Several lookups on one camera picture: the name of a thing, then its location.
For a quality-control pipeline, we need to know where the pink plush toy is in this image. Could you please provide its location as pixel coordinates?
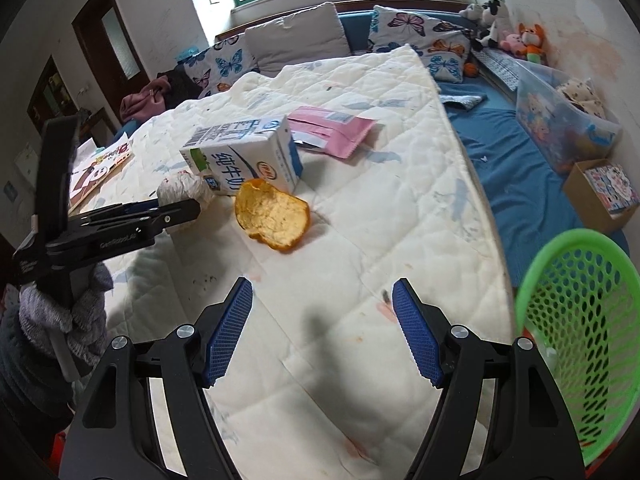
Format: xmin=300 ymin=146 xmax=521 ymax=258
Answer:
xmin=500 ymin=32 xmax=526 ymax=56

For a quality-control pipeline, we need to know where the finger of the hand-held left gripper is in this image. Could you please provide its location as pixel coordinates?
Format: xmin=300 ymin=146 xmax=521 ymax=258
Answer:
xmin=67 ymin=198 xmax=202 ymax=241
xmin=80 ymin=199 xmax=162 ymax=221

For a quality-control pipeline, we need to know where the cartoon picture book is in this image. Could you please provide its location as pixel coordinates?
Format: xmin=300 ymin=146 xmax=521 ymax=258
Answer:
xmin=67 ymin=139 xmax=136 ymax=211

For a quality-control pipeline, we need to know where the spotted white cloth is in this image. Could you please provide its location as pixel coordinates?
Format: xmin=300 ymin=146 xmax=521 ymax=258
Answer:
xmin=555 ymin=77 xmax=608 ymax=118

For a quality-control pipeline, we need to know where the green plastic basket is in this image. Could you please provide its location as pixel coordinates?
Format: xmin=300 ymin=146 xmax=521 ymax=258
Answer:
xmin=514 ymin=228 xmax=640 ymax=456

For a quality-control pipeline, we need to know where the pink mailer bag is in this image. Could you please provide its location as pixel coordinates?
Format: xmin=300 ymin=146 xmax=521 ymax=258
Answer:
xmin=287 ymin=106 xmax=378 ymax=160

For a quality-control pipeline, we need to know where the grey pillow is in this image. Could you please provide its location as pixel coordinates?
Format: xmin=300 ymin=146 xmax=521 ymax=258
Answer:
xmin=244 ymin=1 xmax=353 ymax=78

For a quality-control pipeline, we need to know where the clear plastic storage box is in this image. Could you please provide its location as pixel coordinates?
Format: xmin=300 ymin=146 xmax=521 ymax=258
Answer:
xmin=515 ymin=60 xmax=623 ymax=173

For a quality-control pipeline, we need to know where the dark wooden cabinet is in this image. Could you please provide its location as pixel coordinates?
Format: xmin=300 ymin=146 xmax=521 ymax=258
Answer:
xmin=27 ymin=55 xmax=76 ymax=126

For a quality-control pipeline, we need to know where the dark wooden chair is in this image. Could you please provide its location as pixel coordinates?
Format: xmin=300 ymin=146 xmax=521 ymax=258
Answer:
xmin=75 ymin=107 xmax=123 ymax=146

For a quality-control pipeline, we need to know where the black clothing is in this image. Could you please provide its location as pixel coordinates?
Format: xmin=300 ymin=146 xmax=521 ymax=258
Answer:
xmin=157 ymin=67 xmax=201 ymax=106

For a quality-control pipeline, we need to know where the patterned folded mat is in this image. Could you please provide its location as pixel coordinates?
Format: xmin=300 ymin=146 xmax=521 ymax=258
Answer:
xmin=472 ymin=47 xmax=531 ymax=92

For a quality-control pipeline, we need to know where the white milk carton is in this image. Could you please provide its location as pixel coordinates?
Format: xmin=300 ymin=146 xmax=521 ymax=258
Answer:
xmin=179 ymin=115 xmax=304 ymax=197

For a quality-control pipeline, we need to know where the orange fox plush toy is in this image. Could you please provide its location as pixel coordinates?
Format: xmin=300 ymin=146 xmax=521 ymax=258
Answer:
xmin=517 ymin=22 xmax=548 ymax=66

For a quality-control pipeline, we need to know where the grey plush toy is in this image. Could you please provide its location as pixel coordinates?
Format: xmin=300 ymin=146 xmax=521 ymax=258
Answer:
xmin=460 ymin=2 xmax=486 ymax=26

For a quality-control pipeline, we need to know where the orange peel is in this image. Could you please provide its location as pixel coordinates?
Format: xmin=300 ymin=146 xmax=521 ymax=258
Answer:
xmin=234 ymin=178 xmax=311 ymax=251

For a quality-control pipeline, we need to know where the white paper ball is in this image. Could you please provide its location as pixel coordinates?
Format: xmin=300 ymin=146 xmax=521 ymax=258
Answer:
xmin=156 ymin=170 xmax=216 ymax=233

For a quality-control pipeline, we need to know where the red plastic object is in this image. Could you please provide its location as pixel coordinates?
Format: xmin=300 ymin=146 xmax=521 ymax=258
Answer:
xmin=50 ymin=427 xmax=71 ymax=463

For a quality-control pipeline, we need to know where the cow plush toy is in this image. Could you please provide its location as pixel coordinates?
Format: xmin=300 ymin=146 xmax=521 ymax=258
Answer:
xmin=475 ymin=0 xmax=511 ymax=48

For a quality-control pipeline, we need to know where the grey patterned cloth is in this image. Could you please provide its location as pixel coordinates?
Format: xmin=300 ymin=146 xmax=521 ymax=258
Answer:
xmin=440 ymin=91 xmax=488 ymax=110

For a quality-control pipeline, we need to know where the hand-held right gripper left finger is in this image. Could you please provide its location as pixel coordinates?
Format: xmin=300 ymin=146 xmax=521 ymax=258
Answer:
xmin=64 ymin=276 xmax=255 ymax=480

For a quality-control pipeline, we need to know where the dark wooden door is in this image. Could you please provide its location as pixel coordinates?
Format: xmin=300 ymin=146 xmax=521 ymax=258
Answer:
xmin=71 ymin=0 xmax=153 ymax=126

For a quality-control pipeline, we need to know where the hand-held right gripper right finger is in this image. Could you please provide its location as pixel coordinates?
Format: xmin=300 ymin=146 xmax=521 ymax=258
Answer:
xmin=391 ymin=277 xmax=586 ymax=480

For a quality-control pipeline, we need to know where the person's left hand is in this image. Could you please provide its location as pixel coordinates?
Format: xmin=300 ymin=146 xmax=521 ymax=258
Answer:
xmin=17 ymin=262 xmax=113 ymax=368

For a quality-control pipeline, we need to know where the white quilted blanket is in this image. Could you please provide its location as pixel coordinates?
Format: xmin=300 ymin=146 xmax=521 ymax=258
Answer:
xmin=70 ymin=44 xmax=521 ymax=480

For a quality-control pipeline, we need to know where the cardboard box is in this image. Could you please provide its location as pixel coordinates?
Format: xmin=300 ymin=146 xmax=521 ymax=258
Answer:
xmin=562 ymin=159 xmax=640 ymax=235

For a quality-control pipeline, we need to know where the butterfly print pillow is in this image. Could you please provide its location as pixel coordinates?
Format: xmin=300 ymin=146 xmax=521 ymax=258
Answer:
xmin=182 ymin=40 xmax=261 ymax=101
xmin=367 ymin=5 xmax=483 ymax=83

